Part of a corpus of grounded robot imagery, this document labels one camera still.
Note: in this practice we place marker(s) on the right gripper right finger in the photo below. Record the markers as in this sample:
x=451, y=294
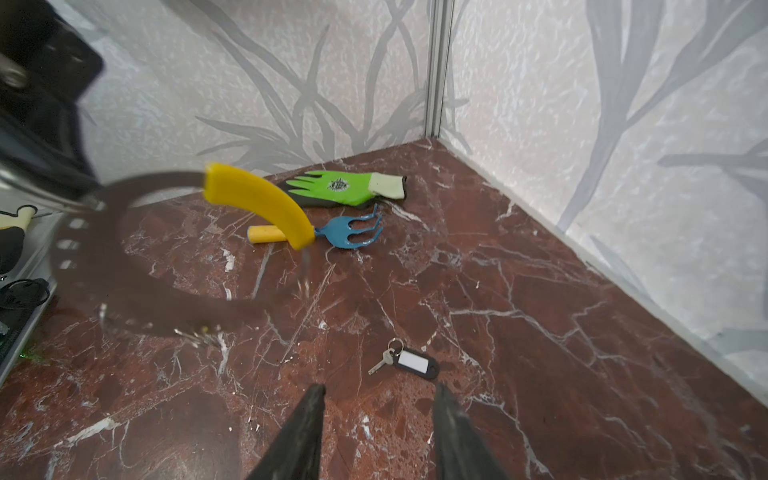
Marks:
x=459, y=449

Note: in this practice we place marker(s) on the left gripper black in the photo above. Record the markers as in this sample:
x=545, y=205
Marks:
x=46, y=66

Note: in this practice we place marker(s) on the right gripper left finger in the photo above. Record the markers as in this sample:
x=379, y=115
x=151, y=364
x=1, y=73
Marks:
x=295, y=453

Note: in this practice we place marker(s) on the small black white key fob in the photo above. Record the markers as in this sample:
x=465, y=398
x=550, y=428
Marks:
x=400, y=356

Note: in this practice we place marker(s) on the silver keyring band yellow tag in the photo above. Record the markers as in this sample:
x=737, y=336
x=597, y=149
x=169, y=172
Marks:
x=154, y=260

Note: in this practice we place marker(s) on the green gardening glove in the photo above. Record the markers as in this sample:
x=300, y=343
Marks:
x=330, y=189

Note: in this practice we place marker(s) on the aluminium front rail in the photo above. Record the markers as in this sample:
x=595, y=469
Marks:
x=26, y=290

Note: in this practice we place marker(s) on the blue hand rake yellow handle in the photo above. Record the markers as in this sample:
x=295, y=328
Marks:
x=338, y=232

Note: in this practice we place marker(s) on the aluminium cage frame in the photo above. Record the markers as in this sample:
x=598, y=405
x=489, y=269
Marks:
x=441, y=21

